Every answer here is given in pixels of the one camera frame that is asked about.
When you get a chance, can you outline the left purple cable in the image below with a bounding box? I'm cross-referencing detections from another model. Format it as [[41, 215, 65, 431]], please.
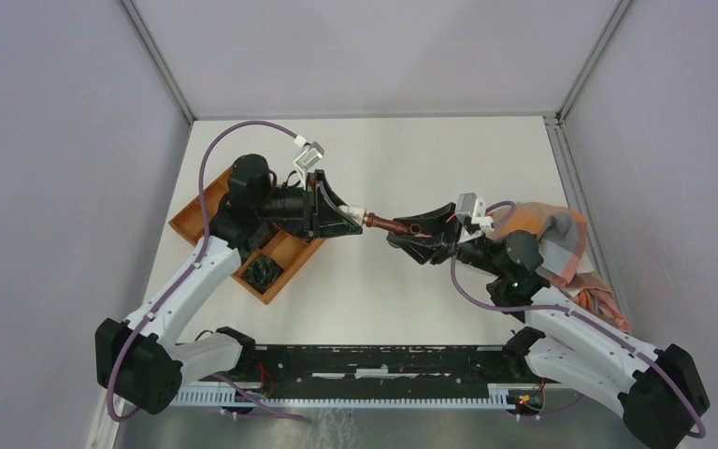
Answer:
[[105, 121, 310, 424]]

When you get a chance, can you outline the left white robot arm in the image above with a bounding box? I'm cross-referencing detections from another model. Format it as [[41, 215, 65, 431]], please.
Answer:
[[94, 153, 367, 421]]

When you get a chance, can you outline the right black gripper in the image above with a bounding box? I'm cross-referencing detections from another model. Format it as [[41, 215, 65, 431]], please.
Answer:
[[386, 203, 506, 277]]

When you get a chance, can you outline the black cable coil lower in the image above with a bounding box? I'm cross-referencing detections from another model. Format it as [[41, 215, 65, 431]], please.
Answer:
[[247, 253, 286, 293]]

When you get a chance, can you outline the orange compartment tray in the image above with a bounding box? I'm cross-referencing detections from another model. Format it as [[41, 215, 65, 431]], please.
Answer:
[[168, 154, 323, 304]]

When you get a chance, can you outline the orange grey checkered cloth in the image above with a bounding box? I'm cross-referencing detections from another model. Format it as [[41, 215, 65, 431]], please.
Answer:
[[486, 202, 630, 333]]

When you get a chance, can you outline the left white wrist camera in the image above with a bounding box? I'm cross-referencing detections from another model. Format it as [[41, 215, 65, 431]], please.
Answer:
[[293, 135, 325, 181]]

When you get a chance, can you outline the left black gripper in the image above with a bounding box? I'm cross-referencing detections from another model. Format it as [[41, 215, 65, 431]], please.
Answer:
[[255, 169, 363, 239]]

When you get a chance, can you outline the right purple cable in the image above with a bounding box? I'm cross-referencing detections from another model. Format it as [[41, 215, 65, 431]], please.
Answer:
[[448, 200, 707, 440]]

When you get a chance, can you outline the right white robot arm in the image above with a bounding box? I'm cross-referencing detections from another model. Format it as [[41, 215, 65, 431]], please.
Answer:
[[387, 203, 711, 448]]

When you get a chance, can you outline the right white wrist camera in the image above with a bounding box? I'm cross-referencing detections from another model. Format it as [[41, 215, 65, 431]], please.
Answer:
[[454, 193, 494, 243]]

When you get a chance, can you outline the aluminium frame rail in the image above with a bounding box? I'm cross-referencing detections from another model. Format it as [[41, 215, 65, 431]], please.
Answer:
[[86, 344, 664, 449]]

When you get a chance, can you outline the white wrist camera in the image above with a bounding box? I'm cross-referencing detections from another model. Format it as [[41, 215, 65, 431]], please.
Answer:
[[454, 193, 494, 243], [293, 135, 325, 181]]

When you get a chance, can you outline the brown water faucet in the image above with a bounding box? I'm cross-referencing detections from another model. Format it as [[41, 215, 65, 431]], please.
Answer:
[[363, 212, 431, 238]]

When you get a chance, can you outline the purple cable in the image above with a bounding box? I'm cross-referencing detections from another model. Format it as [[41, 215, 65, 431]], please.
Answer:
[[105, 121, 310, 424], [448, 200, 707, 440]]

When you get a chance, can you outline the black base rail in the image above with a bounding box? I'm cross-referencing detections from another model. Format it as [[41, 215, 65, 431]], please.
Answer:
[[225, 345, 541, 399]]

